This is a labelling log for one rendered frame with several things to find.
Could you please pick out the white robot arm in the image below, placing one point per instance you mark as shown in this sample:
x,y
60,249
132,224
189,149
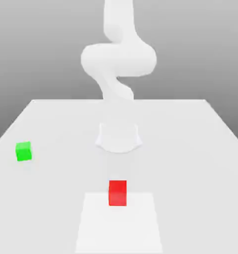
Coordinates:
x,y
118,59

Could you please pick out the small red cube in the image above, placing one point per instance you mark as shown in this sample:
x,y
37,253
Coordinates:
x,y
117,193

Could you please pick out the small green cube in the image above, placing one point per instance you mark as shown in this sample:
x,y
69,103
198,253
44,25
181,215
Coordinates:
x,y
23,151

